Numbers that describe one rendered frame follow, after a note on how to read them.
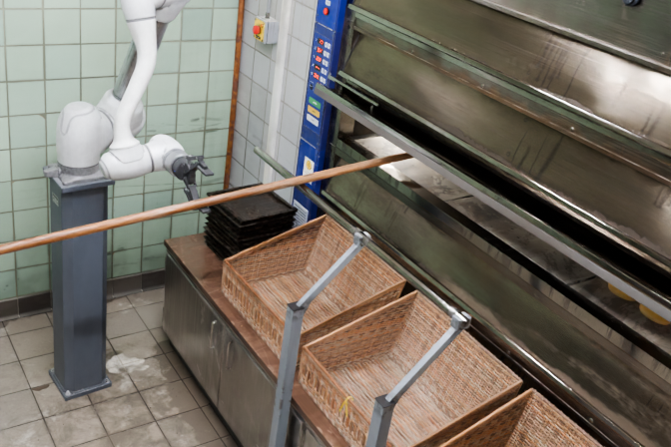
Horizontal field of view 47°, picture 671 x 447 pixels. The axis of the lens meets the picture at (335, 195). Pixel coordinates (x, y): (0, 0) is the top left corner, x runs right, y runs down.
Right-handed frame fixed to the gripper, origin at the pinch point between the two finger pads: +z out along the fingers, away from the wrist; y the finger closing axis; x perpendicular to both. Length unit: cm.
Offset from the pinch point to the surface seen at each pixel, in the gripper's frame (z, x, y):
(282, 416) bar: 40, -14, 67
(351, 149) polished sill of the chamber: -21, -73, 2
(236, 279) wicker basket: -16, -24, 50
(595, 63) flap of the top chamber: 77, -74, -66
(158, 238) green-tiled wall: -121, -37, 92
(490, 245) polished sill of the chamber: 60, -72, 1
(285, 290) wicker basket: -17, -47, 61
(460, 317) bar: 87, -35, 2
